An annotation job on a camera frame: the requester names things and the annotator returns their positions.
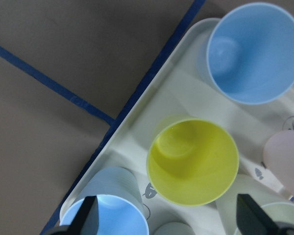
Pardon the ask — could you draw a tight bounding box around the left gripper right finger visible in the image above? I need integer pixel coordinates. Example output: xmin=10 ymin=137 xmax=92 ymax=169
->
xmin=236 ymin=194 xmax=294 ymax=235

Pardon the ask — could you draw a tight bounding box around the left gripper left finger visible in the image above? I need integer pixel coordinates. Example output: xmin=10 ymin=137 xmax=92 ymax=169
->
xmin=45 ymin=196 xmax=99 ymax=235

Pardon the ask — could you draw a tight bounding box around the yellow plastic cup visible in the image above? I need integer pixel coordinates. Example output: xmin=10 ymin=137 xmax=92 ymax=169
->
xmin=147 ymin=116 xmax=239 ymax=206

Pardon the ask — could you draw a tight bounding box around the cream plastic cup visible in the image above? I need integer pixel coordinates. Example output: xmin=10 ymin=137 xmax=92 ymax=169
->
xmin=215 ymin=174 xmax=294 ymax=235

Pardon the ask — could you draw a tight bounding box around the blue cup near grey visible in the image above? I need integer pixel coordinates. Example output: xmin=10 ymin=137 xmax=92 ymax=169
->
xmin=60 ymin=167 xmax=149 ymax=235

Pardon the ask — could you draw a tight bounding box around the pink plastic cup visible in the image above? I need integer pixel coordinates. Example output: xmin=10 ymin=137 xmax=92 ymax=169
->
xmin=263 ymin=130 xmax=294 ymax=197

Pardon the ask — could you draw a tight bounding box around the blue cup near pink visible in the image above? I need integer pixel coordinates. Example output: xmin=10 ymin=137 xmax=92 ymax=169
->
xmin=196 ymin=2 xmax=294 ymax=105

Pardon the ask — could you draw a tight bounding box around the cream plastic tray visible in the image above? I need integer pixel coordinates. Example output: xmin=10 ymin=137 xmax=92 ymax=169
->
xmin=60 ymin=18 xmax=294 ymax=235

